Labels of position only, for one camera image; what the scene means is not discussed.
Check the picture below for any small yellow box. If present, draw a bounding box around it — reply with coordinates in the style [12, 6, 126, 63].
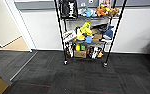
[75, 44, 81, 52]

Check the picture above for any black and white package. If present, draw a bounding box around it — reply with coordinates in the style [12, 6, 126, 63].
[64, 42, 75, 58]

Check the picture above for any small green box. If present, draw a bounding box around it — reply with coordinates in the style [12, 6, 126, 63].
[80, 44, 87, 52]

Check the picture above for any cardboard box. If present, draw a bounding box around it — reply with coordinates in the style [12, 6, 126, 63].
[73, 50, 88, 59]

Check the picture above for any white printed box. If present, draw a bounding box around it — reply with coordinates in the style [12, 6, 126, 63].
[62, 29, 78, 44]

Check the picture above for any small blue cup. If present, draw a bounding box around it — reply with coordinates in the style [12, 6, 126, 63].
[84, 35, 93, 44]

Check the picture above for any yellow plush toy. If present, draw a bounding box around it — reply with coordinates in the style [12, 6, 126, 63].
[78, 21, 93, 40]

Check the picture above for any black white orange package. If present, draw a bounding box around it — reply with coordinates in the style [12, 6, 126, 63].
[89, 45, 104, 60]

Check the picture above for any blue and white cap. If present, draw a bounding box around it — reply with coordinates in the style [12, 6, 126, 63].
[102, 25, 115, 42]

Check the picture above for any black bag with white print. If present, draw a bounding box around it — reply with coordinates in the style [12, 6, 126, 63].
[59, 0, 79, 19]

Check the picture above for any orange plush toy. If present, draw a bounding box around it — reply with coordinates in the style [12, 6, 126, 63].
[94, 4, 111, 18]

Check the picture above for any brown plush toy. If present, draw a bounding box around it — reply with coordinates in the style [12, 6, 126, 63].
[107, 7, 121, 18]

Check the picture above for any white door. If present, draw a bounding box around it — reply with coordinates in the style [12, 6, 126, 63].
[0, 0, 22, 48]

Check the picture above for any black wire shelf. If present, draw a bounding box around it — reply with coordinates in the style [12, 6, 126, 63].
[54, 0, 128, 68]

